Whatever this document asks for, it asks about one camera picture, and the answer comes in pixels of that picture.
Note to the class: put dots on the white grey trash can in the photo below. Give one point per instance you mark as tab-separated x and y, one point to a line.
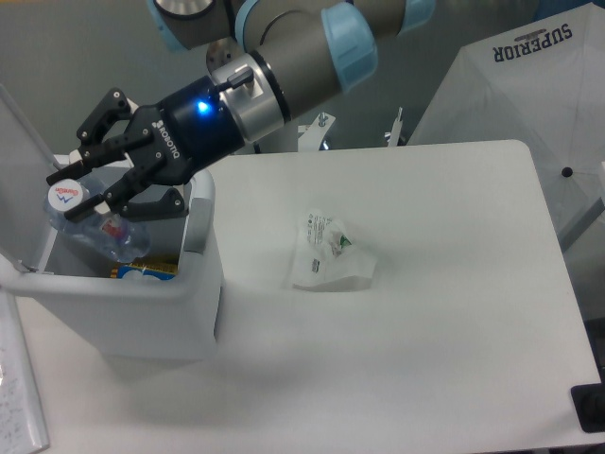
135	316

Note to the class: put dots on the clear plastic water bottle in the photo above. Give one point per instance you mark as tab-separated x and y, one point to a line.
116	238

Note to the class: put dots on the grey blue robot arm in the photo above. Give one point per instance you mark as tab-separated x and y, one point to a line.
295	56

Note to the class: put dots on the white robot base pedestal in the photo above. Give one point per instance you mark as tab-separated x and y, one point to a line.
221	52

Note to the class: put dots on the yellow blue snack package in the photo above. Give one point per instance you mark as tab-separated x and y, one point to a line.
160	268

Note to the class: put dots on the crumpled white plastic wrapper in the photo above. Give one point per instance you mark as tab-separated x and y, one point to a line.
325	258

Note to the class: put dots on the black device at edge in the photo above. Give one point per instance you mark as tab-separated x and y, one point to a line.
588	400

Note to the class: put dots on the white notebook with writing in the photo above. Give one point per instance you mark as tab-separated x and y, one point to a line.
23	428

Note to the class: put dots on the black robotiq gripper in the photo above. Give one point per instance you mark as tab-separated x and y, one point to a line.
189	137

